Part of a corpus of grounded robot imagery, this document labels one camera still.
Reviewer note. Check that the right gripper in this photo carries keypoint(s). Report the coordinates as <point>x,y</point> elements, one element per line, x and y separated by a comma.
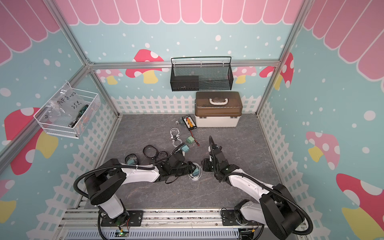
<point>205,164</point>

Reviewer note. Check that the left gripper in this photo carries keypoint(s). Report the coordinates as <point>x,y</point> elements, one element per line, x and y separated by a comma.
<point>188,169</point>

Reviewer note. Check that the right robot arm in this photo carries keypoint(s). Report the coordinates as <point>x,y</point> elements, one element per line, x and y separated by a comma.
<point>275,207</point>

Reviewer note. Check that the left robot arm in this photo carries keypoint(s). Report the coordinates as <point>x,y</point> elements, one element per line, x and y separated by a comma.
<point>100,185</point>

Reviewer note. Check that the black orange battery pack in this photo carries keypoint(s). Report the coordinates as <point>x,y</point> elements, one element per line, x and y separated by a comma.
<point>189,122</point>

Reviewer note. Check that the green charger cube far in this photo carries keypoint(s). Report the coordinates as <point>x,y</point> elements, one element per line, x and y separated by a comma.
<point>190,140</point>

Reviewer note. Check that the brown lidded storage box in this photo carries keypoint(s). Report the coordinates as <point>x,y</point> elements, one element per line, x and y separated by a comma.
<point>218,109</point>

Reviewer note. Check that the green circuit board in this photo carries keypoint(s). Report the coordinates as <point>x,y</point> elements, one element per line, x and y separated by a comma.
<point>121,234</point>

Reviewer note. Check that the clear plastic labelled bag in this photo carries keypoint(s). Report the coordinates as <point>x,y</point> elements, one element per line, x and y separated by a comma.
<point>66,103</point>

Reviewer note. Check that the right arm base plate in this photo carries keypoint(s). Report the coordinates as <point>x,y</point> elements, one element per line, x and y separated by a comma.
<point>233,217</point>

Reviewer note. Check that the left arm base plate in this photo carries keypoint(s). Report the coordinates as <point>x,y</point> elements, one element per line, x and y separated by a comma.
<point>126,219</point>

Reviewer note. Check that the black mesh wall basket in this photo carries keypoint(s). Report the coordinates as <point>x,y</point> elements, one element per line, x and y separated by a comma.
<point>201,74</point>

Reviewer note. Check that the white wire wall basket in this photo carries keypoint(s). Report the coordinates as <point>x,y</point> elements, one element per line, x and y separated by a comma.
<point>60,127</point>

